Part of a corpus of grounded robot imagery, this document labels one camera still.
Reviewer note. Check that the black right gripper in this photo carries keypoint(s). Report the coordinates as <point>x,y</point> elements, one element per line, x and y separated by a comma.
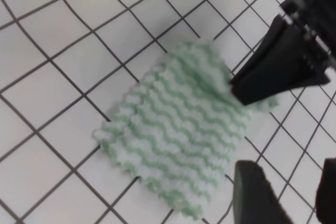
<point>284,60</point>

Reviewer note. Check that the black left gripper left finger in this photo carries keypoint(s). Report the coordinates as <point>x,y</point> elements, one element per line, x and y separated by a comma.
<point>254,200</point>

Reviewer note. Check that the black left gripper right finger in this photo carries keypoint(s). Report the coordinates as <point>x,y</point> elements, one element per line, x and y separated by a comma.
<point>325,197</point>

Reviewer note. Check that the green wavy-striped towel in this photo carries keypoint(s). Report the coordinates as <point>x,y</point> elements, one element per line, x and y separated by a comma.
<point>179,127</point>

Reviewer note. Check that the white grid-pattern tablecloth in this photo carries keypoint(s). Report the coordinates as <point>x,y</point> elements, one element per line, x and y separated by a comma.
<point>64,65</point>

